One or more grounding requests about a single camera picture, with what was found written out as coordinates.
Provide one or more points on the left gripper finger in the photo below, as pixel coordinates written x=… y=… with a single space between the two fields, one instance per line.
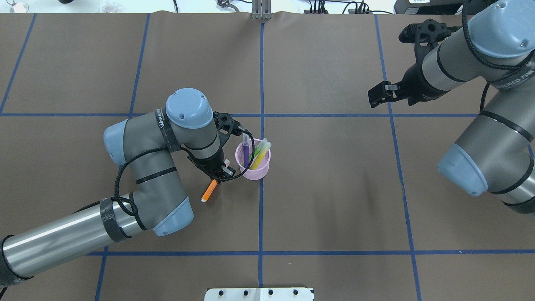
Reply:
x=219 y=177
x=226 y=169

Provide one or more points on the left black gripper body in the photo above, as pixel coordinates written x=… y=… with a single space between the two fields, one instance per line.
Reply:
x=210 y=164

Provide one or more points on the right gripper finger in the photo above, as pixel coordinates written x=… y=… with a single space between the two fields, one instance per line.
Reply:
x=383 y=92

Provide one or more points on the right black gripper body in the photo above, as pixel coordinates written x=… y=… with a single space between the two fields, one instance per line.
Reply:
x=413 y=85

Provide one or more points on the orange highlighter pen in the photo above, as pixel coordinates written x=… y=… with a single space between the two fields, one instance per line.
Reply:
x=209 y=191

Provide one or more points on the yellow highlighter pen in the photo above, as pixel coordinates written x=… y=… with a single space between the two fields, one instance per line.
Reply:
x=261 y=155

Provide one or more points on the green highlighter pen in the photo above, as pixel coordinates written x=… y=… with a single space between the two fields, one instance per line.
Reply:
x=258 y=148

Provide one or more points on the purple highlighter pen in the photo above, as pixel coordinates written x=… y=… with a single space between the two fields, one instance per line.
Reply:
x=245 y=150

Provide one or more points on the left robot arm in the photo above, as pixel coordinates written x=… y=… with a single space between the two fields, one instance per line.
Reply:
x=148 y=193

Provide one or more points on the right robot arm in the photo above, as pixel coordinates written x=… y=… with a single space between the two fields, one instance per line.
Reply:
x=496 y=44

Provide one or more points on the pink translucent pen holder cup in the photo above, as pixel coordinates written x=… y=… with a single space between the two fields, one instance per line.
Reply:
x=258 y=173

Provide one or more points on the black box with label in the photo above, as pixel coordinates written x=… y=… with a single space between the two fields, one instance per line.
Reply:
x=439 y=7

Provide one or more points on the clear plastic packet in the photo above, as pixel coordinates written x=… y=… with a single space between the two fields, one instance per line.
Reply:
x=110 y=6

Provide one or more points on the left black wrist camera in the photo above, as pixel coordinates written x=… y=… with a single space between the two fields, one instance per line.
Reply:
x=227 y=125

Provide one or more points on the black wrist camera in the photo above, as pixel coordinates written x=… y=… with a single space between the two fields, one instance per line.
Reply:
x=424 y=36
x=227 y=125

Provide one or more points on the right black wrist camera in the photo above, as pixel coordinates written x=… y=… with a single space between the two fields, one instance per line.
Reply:
x=424 y=36

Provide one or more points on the white camera mast with base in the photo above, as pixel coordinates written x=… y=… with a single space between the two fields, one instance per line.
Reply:
x=260 y=294

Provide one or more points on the aluminium frame post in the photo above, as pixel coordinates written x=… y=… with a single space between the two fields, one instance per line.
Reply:
x=262 y=9

